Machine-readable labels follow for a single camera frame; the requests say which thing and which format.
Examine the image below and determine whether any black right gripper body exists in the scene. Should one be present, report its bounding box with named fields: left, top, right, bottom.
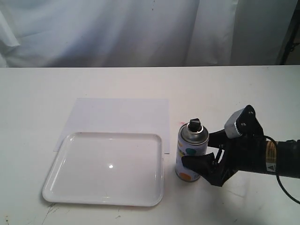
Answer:
left=212, top=135, right=267, bottom=187

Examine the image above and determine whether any white spray paint can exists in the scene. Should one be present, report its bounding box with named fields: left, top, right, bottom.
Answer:
left=175, top=118, right=209, bottom=182

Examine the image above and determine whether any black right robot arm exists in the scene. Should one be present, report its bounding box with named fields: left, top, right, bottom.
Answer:
left=181, top=130, right=300, bottom=187

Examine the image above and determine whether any white plastic tray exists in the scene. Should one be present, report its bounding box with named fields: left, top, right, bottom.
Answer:
left=42, top=132, right=164, bottom=207

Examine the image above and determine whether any white paper sheet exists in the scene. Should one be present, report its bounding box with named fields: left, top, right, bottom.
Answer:
left=54, top=98, right=171, bottom=154

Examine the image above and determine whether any black tripod stand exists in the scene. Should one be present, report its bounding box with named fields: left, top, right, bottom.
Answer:
left=278, top=0, right=300, bottom=65

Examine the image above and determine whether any white backdrop curtain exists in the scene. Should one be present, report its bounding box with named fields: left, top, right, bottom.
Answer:
left=0, top=0, right=297, bottom=68

